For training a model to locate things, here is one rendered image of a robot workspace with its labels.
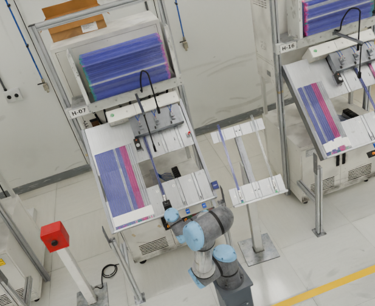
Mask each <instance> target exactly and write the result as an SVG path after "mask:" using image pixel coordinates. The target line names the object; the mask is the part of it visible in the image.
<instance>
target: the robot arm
mask: <svg viewBox="0 0 375 306"><path fill-rule="evenodd" d="M162 203H163V207H164V209H165V213H164V217H163V218H164V219H165V220H166V221H167V224H168V227H169V226H170V227H169V229H170V228H171V229H172V231H173V233H174V235H175V236H176V238H177V240H178V241H179V243H184V242H186V243H187V245H188V246H189V248H190V249H191V250H193V251H194V262H193V265H192V267H191V268H190V269H189V270H188V273H189V275H190V276H191V278H192V279H193V281H194V282H195V284H196V285H197V287H198V288H199V289H202V288H204V287H206V286H207V285H208V284H210V283H212V282H213V281H215V280H216V281H217V283H218V285H219V286H220V287H221V288H223V289H225V290H235V289H237V288H238V287H240V286H241V285H242V283H243V281H244V275H243V271H242V269H240V267H239V266H238V261H237V255H236V253H235V250H234V248H233V247H232V246H230V245H225V244H220V245H218V246H216V247H215V248H214V249H213V253H212V248H213V246H214V245H215V239H217V238H218V237H220V236H222V235H223V234H225V233H226V232H227V231H228V230H229V229H230V228H231V227H232V225H233V221H234V216H233V213H232V211H231V210H230V209H229V208H228V207H226V206H219V207H216V208H214V209H212V210H210V211H207V210H206V209H205V210H203V211H201V212H200V213H198V214H197V215H195V216H193V217H191V218H190V219H188V220H186V221H183V220H182V219H181V217H180V215H179V212H178V210H177V209H175V208H172V205H171V202H170V200H166V201H163V202H162Z"/></svg>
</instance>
